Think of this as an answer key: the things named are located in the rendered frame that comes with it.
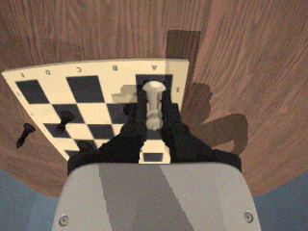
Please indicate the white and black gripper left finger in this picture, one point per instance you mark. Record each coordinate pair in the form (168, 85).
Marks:
(123, 148)

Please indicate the white queen chess piece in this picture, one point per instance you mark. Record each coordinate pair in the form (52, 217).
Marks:
(154, 94)

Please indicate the cream chessboard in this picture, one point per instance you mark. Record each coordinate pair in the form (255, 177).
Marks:
(99, 94)

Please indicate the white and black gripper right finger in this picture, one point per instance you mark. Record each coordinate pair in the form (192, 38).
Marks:
(187, 147)

